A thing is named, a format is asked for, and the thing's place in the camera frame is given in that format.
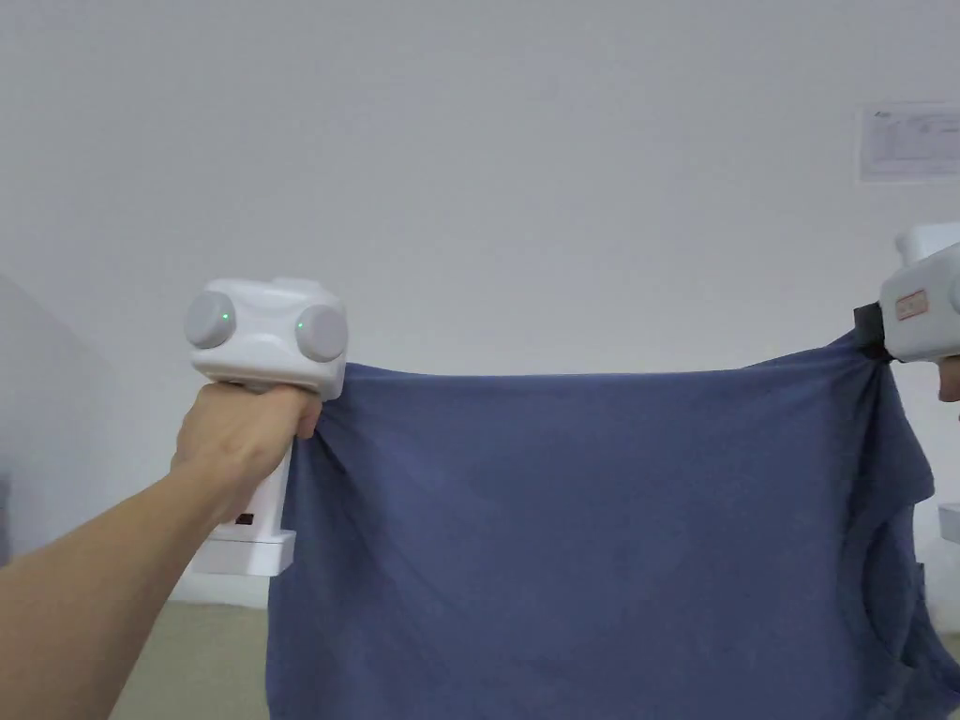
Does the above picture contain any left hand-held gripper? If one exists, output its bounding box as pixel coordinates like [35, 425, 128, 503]
[185, 277, 349, 578]

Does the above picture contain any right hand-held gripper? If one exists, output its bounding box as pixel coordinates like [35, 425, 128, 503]
[852, 223, 960, 366]

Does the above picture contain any dark blue shirt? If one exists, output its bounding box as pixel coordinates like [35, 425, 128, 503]
[265, 328, 960, 720]

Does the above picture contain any person's left forearm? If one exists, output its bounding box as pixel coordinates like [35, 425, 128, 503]
[0, 463, 226, 720]

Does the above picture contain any person's left hand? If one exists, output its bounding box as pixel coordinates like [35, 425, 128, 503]
[168, 380, 324, 528]

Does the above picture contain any bed with beige sheet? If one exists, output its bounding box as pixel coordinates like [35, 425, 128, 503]
[109, 598, 273, 720]

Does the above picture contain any white paper wall notice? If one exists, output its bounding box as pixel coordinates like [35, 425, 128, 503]
[854, 103, 960, 185]

